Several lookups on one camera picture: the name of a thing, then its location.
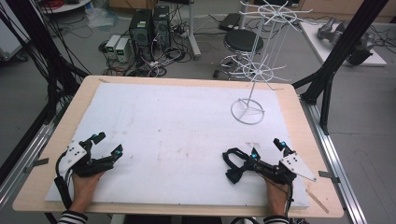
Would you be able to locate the white side table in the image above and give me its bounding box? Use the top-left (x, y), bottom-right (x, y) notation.
top-left (299, 21), bottom-right (388, 68)

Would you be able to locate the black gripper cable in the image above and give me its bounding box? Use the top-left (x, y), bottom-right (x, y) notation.
top-left (286, 182), bottom-right (295, 218)
top-left (53, 151), bottom-right (75, 210)

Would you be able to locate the clear plastic bag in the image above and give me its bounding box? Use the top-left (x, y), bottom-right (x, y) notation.
top-left (86, 7), bottom-right (120, 30)

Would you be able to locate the grey metal bracket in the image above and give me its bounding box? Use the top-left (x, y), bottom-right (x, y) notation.
top-left (318, 170), bottom-right (341, 184)
top-left (22, 157), bottom-right (50, 175)

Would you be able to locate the white round table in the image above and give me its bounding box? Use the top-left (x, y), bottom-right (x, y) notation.
top-left (39, 0), bottom-right (93, 15)

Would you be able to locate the aluminium rail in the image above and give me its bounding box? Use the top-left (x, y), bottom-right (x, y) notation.
top-left (0, 122), bottom-right (64, 206)
top-left (299, 98), bottom-right (369, 224)

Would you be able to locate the person's left striped sleeve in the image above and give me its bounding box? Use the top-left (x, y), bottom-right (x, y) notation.
top-left (57, 210), bottom-right (89, 224)

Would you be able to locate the grey equipment case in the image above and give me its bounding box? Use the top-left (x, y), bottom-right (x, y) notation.
top-left (0, 17), bottom-right (30, 62)

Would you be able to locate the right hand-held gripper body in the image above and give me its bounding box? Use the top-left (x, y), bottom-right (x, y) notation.
top-left (255, 152), bottom-right (318, 186)

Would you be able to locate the white foam board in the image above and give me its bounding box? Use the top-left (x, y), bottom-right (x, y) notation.
top-left (44, 81), bottom-right (311, 210)

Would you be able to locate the grey robot part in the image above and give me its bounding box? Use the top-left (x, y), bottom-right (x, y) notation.
top-left (317, 16), bottom-right (347, 45)

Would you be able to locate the person's right hand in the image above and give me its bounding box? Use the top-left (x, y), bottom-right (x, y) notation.
top-left (263, 176), bottom-right (293, 217)

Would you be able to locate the person's left hand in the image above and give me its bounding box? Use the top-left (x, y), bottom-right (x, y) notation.
top-left (68, 171), bottom-right (106, 213)

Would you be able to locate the white power supply box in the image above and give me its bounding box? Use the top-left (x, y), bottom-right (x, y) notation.
top-left (105, 34), bottom-right (121, 59)
top-left (114, 37), bottom-right (131, 63)

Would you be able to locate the flat black box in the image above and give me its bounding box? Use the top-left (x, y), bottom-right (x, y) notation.
top-left (218, 12), bottom-right (243, 33)

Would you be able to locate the white wire hanging rack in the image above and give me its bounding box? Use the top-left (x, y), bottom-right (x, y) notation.
top-left (228, 0), bottom-right (314, 126)

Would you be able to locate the grey metal stand leg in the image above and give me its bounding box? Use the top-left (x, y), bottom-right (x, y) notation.
top-left (186, 0), bottom-right (203, 61)

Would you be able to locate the black metal frame post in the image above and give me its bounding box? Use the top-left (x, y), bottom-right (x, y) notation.
top-left (291, 0), bottom-right (390, 135)
top-left (5, 0), bottom-right (81, 125)

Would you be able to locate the dark robot part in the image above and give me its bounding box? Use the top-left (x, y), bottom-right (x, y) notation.
top-left (346, 32), bottom-right (377, 66)

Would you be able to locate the tangle of floor cables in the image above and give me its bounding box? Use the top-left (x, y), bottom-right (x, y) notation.
top-left (98, 18), bottom-right (191, 77)

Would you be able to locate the black fabric hair band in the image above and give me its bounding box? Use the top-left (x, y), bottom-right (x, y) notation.
top-left (221, 147), bottom-right (260, 185)

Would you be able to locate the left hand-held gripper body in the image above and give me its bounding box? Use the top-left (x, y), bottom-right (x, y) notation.
top-left (58, 140), bottom-right (116, 178)

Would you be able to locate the black round stool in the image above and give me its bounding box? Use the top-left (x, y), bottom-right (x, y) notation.
top-left (212, 28), bottom-right (265, 79)

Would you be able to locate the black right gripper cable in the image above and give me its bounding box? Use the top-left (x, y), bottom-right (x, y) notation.
top-left (286, 182), bottom-right (295, 218)

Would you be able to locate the thin wooden stick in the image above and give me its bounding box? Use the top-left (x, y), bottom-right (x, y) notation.
top-left (304, 189), bottom-right (330, 215)

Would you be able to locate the person's right striped sleeve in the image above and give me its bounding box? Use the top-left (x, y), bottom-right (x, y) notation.
top-left (262, 215), bottom-right (290, 224)

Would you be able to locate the person's striped sleeve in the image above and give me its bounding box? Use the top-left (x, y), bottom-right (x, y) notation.
top-left (57, 210), bottom-right (89, 224)
top-left (262, 215), bottom-right (290, 224)

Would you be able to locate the black computer tower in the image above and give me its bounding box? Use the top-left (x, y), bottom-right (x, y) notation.
top-left (151, 5), bottom-right (172, 51)
top-left (128, 8), bottom-right (154, 61)

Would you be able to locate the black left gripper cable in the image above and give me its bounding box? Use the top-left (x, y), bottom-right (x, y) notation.
top-left (53, 151), bottom-right (75, 210)

